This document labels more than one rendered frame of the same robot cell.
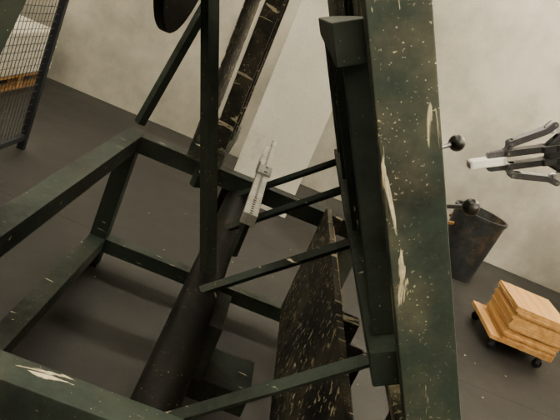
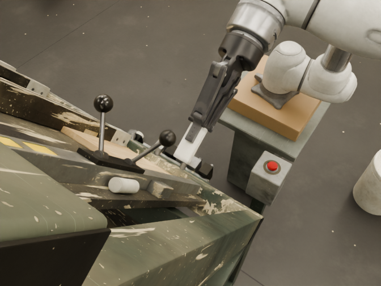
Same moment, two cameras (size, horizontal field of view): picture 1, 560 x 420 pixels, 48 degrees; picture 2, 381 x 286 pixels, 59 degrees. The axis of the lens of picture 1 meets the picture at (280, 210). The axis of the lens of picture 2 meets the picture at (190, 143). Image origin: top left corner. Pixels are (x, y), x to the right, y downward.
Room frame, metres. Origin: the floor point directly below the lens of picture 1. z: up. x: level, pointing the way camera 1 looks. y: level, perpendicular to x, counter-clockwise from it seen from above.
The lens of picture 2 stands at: (1.04, -0.06, 2.03)
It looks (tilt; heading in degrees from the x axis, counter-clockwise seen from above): 54 degrees down; 308
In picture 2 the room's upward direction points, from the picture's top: straight up
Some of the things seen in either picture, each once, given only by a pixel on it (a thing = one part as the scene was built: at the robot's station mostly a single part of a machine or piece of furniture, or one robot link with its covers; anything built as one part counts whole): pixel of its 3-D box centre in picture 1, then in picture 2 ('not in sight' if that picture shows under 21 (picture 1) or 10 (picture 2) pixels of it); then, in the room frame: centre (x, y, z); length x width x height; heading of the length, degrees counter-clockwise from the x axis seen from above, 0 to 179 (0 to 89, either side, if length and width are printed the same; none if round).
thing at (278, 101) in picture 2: not in sight; (273, 85); (1.47, -1.26, 0.86); 0.22 x 0.18 x 0.06; 172
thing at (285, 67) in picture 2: not in sight; (285, 66); (1.43, -1.26, 1.00); 0.18 x 0.16 x 0.22; 10
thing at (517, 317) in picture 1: (516, 321); not in sight; (4.69, -2.01, 0.20); 0.61 x 0.51 x 0.40; 3
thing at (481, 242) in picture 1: (465, 242); not in sight; (5.98, -1.75, 0.33); 0.54 x 0.54 x 0.65
